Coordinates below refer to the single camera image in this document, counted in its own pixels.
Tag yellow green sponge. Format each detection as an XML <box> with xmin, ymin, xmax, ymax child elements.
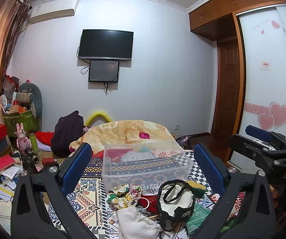
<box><xmin>186</xmin><ymin>180</ymin><xmax>206</xmax><ymax>199</ymax></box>

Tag grey plush toy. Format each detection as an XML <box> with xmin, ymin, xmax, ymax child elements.
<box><xmin>16</xmin><ymin>83</ymin><xmax>43</xmax><ymax>119</ymax></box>

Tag floral colourful cloth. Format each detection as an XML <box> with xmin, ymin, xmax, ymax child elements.
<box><xmin>107</xmin><ymin>184</ymin><xmax>142</xmax><ymax>210</ymax></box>

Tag white air conditioner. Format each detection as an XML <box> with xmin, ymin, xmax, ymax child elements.
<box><xmin>30</xmin><ymin>0</ymin><xmax>78</xmax><ymax>24</ymax></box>

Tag red book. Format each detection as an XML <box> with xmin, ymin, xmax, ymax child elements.
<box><xmin>0</xmin><ymin>155</ymin><xmax>15</xmax><ymax>171</ymax></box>

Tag dark purple jacket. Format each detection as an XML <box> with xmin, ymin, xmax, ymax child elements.
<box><xmin>50</xmin><ymin>111</ymin><xmax>84</xmax><ymax>158</ymax></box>

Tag yellow curved pillow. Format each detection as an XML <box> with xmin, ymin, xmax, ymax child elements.
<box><xmin>84</xmin><ymin>110</ymin><xmax>113</xmax><ymax>127</ymax></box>

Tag clear plastic storage box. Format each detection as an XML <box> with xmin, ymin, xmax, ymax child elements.
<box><xmin>102</xmin><ymin>141</ymin><xmax>194</xmax><ymax>192</ymax></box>

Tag right hand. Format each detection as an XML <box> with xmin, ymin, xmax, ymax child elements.
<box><xmin>269</xmin><ymin>184</ymin><xmax>281</xmax><ymax>208</ymax></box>

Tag green storage box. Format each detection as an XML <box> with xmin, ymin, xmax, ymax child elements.
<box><xmin>3</xmin><ymin>110</ymin><xmax>40</xmax><ymax>137</ymax></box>

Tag brown wooden wardrobe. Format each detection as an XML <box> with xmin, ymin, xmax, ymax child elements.
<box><xmin>189</xmin><ymin>0</ymin><xmax>286</xmax><ymax>41</ymax></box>

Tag red cushion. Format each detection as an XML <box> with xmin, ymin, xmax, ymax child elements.
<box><xmin>35</xmin><ymin>131</ymin><xmax>54</xmax><ymax>146</ymax></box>

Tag white cloth pouch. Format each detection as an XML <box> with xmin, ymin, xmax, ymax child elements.
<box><xmin>112</xmin><ymin>207</ymin><xmax>163</xmax><ymax>239</ymax></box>

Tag pink rabbit figure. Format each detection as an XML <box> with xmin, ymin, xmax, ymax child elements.
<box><xmin>16</xmin><ymin>123</ymin><xmax>31</xmax><ymax>154</ymax></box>

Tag small black wall monitor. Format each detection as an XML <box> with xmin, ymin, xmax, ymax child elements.
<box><xmin>88</xmin><ymin>60</ymin><xmax>120</xmax><ymax>83</ymax></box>

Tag black wall television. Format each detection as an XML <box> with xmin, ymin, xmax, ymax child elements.
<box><xmin>78</xmin><ymin>29</ymin><xmax>134</xmax><ymax>61</ymax></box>

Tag beige orange blanket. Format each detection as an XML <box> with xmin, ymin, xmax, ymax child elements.
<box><xmin>69</xmin><ymin>120</ymin><xmax>175</xmax><ymax>154</ymax></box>

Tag white black cloth bag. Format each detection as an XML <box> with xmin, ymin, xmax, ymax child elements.
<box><xmin>156</xmin><ymin>180</ymin><xmax>196</xmax><ymax>232</ymax></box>

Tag green knitted cloth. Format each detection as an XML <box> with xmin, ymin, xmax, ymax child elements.
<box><xmin>186</xmin><ymin>203</ymin><xmax>211</xmax><ymax>236</ymax></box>

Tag red velvet pouch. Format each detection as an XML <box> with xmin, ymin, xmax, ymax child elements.
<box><xmin>136</xmin><ymin>195</ymin><xmax>159</xmax><ymax>214</ymax></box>

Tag green bottle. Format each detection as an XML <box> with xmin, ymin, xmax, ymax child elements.
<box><xmin>29</xmin><ymin>133</ymin><xmax>40</xmax><ymax>154</ymax></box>

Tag brown wooden door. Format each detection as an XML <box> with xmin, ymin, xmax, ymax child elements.
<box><xmin>212</xmin><ymin>39</ymin><xmax>240</xmax><ymax>139</ymax></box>

